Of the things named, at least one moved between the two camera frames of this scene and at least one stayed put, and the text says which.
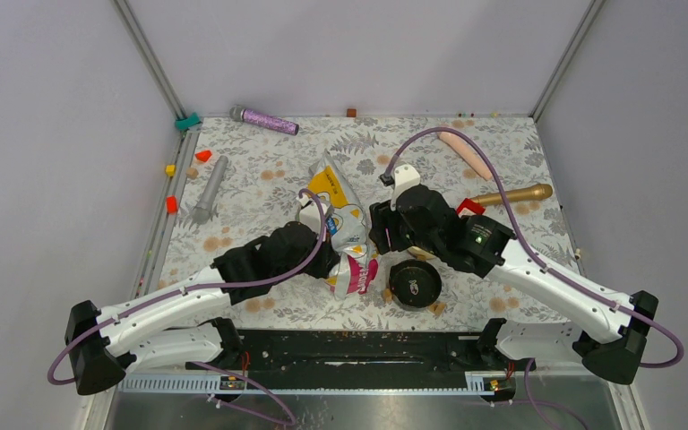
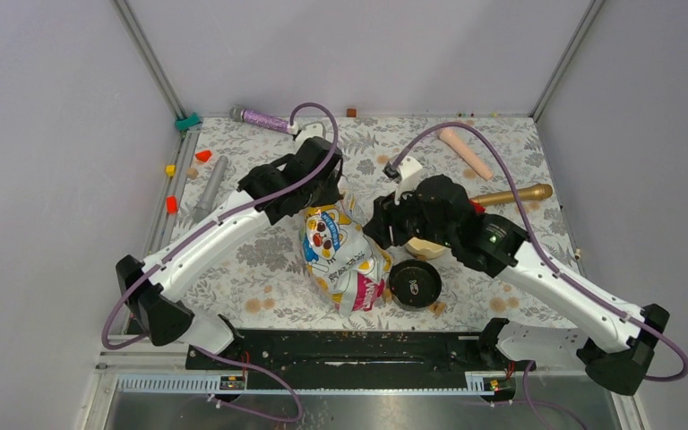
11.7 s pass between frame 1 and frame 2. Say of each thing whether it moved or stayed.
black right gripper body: stayed
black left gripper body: moved
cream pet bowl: stayed
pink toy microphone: stayed
